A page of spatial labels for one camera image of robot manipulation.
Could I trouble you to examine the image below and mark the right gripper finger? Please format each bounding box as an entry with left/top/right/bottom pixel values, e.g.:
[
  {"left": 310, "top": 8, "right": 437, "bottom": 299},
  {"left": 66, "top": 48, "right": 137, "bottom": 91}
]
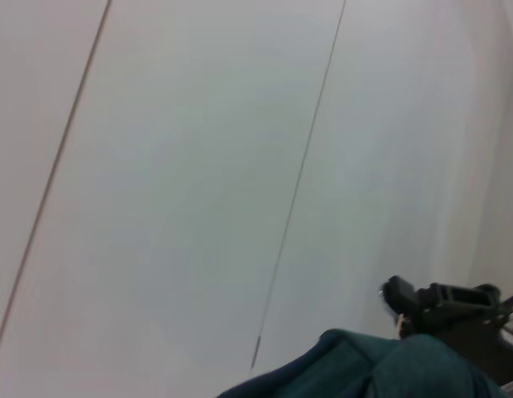
[
  {"left": 399, "top": 307, "right": 450, "bottom": 340},
  {"left": 380, "top": 275, "right": 501, "bottom": 321}
]

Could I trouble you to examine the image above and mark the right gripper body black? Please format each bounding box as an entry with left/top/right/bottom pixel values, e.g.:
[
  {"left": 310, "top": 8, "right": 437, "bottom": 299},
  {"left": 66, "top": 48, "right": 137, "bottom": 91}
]
[{"left": 440, "top": 289, "right": 513, "bottom": 387}]

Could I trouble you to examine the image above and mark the dark teal insulated lunch bag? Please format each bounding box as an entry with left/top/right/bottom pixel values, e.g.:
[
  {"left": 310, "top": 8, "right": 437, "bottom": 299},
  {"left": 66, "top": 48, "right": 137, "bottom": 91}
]
[{"left": 216, "top": 328, "right": 513, "bottom": 398}]

